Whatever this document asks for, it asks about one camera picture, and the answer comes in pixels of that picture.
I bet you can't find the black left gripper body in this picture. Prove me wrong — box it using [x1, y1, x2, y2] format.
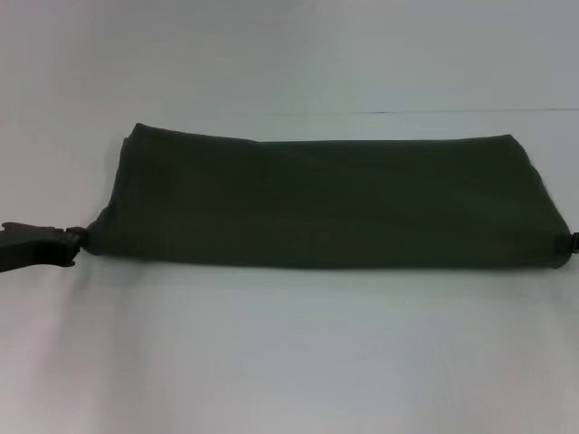
[0, 221, 70, 275]

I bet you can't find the dark green FREE t-shirt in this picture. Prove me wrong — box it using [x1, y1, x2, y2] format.
[83, 121, 572, 272]

